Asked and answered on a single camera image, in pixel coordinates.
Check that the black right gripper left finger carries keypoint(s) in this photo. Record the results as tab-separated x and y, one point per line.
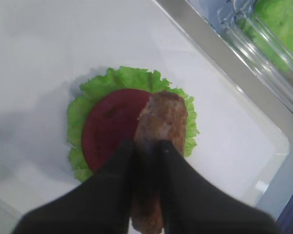
101	205

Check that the red tomato slice on tray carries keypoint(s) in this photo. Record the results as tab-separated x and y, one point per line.
111	121

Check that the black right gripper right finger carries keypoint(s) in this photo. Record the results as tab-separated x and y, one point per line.
192	205

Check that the brown meat patty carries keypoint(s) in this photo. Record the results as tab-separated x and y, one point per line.
163	118

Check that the green lettuce leaves in container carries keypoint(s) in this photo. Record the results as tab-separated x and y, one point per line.
277	15

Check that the white paper tray liner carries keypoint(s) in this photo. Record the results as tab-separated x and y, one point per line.
39	73

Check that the white rectangular serving tray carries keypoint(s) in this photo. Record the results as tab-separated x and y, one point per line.
234	73

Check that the green lettuce leaf on tray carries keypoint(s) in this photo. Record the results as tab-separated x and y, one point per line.
97	87

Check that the clear lettuce cheese container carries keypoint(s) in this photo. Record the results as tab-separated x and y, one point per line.
222	16

